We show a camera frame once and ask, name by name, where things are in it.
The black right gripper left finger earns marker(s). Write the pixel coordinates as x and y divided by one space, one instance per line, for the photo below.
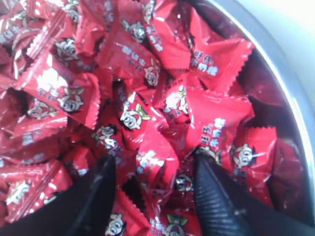
82 210

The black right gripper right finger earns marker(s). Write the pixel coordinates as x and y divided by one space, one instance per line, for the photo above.
224 209

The steel bowl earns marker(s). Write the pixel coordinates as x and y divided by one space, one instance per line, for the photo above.
294 117

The pile of red candies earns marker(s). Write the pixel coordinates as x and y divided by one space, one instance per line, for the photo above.
145 81

